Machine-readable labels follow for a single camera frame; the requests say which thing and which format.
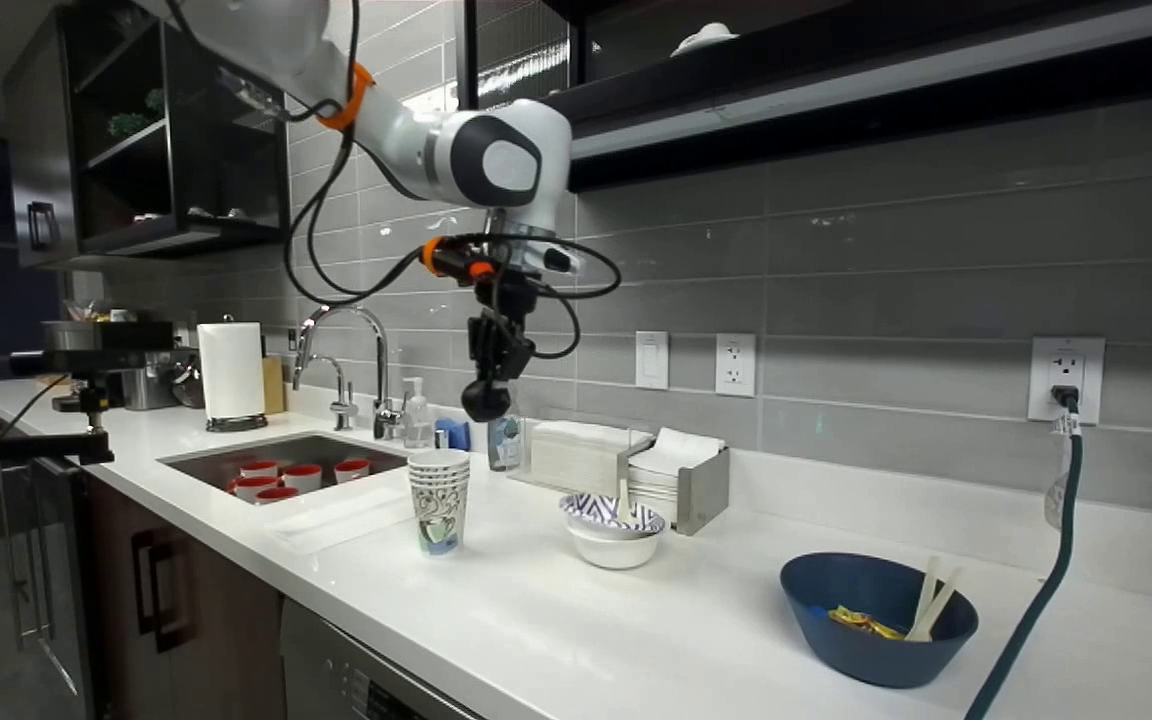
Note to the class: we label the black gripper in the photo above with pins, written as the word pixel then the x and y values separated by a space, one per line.
pixel 497 336

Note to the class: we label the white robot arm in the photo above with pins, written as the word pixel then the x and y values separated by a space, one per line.
pixel 510 162

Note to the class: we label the stack of patterned paper cups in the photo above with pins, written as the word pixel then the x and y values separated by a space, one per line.
pixel 438 481

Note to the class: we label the white patterned plate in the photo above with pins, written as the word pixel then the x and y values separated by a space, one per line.
pixel 605 534

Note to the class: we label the clear plastic water bottle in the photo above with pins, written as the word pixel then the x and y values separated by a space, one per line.
pixel 507 443

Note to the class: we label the soap dispenser bottle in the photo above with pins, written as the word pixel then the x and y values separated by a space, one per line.
pixel 417 428

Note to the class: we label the clear acrylic napkin box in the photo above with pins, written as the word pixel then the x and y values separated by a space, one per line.
pixel 583 458

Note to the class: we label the metal napkin dispenser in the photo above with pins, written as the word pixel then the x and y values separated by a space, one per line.
pixel 682 476

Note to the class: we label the red and white bowls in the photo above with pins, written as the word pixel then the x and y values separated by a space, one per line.
pixel 264 481

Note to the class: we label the paper towel roll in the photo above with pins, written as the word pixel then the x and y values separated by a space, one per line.
pixel 235 379

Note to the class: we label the black upper cabinet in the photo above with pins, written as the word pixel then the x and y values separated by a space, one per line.
pixel 684 84

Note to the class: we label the coffee machine appliance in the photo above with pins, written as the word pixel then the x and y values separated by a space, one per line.
pixel 130 360

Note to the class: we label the dark lower cabinet door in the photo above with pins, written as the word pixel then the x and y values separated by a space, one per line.
pixel 183 632

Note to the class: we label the yellow food in bowl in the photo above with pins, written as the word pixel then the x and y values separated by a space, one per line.
pixel 860 622

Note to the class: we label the blue bowl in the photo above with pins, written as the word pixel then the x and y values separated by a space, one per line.
pixel 881 588

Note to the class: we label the black open shelf cabinet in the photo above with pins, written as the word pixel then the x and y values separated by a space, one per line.
pixel 135 143

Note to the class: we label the white utensil in bowl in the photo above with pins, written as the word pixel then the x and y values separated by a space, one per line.
pixel 933 596

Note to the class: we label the white wall switch plate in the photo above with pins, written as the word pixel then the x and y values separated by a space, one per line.
pixel 649 357

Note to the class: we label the white wall outlet plate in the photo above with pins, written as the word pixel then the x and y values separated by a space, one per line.
pixel 733 365

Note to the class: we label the white wall outlet with plug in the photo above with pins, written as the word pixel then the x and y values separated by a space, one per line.
pixel 1067 360

